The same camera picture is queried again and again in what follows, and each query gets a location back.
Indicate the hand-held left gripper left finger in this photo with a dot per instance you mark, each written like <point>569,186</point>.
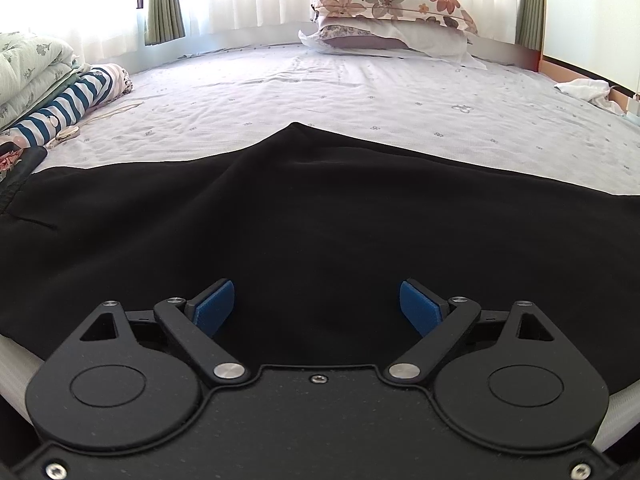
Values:
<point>214,307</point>

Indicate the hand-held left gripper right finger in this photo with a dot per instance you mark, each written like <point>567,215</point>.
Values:
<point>420,307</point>

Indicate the black pants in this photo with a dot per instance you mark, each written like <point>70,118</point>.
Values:
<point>320,210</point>

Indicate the small tan object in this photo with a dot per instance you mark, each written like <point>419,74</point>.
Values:
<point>67,134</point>

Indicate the bed with white patterned sheet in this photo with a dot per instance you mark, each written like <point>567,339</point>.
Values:
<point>280,90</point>

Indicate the striped cloth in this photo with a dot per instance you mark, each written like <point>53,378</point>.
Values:
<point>70,105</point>

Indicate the floral cloth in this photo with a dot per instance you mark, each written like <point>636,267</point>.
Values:
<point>10,160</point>

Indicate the white pillow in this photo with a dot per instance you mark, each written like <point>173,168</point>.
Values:
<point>430,42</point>

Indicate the crumpled white cloth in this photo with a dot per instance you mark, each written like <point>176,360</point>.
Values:
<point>590,92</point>

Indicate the white charger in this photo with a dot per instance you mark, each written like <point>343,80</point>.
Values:
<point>635,110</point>

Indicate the folded pale green quilt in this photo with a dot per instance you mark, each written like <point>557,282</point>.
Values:
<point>30,75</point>

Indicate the floral pillow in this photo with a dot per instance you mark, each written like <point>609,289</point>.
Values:
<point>390,5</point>

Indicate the green curtain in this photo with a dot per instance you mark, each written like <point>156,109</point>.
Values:
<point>165,2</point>
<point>531,5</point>

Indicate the white sheer curtain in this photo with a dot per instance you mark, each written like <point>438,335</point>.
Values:
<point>250,0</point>

